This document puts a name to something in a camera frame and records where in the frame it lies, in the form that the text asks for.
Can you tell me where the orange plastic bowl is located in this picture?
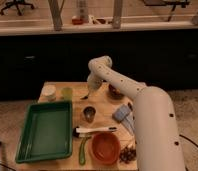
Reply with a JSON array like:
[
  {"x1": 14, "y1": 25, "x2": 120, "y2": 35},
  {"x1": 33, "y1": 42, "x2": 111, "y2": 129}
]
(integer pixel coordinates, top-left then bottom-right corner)
[{"x1": 89, "y1": 132, "x2": 121, "y2": 165}]

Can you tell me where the small metal cup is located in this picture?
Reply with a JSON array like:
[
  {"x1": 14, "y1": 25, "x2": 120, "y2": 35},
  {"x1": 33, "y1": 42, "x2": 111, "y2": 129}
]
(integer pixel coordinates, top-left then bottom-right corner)
[{"x1": 83, "y1": 106, "x2": 96, "y2": 123}]

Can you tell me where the bunch of dark grapes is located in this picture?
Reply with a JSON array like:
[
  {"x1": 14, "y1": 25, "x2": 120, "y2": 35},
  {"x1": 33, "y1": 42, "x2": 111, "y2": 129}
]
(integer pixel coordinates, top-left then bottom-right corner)
[{"x1": 119, "y1": 146, "x2": 136, "y2": 164}]

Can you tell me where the black floor cable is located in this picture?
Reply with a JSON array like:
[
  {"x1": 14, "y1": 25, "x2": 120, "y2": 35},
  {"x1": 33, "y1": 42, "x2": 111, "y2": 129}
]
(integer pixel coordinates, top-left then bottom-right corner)
[{"x1": 179, "y1": 133, "x2": 198, "y2": 171}]

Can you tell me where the white cylindrical container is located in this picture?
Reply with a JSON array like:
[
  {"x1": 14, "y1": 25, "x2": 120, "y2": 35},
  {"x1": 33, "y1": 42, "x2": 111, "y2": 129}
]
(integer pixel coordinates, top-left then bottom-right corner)
[{"x1": 42, "y1": 85, "x2": 56, "y2": 101}]

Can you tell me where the red object on shelf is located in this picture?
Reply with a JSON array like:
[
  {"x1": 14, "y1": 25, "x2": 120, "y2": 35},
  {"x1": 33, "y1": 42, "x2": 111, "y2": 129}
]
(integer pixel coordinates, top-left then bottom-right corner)
[{"x1": 72, "y1": 18, "x2": 84, "y2": 25}]

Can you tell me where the green plastic tray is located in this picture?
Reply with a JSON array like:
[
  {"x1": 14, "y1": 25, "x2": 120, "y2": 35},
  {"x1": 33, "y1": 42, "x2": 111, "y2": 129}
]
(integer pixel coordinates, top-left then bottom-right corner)
[{"x1": 15, "y1": 101, "x2": 73, "y2": 164}]

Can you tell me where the white handled brush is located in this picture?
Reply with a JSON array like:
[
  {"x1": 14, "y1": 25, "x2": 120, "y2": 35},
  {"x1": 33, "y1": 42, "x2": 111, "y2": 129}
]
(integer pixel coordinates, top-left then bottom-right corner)
[{"x1": 73, "y1": 127, "x2": 117, "y2": 137}]

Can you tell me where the dark brown bowl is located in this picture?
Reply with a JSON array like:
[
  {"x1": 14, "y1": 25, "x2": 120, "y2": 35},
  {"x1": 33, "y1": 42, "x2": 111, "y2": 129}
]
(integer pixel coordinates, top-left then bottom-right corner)
[{"x1": 108, "y1": 84, "x2": 124, "y2": 99}]

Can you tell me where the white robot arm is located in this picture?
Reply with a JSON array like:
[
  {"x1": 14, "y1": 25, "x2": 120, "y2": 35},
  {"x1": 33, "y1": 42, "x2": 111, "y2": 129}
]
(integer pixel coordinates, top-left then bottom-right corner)
[{"x1": 87, "y1": 56, "x2": 186, "y2": 171}]

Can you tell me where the black office chair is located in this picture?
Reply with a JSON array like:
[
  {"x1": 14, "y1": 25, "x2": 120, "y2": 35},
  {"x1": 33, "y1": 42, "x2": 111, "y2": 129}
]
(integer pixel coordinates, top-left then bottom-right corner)
[{"x1": 0, "y1": 0, "x2": 35, "y2": 16}]

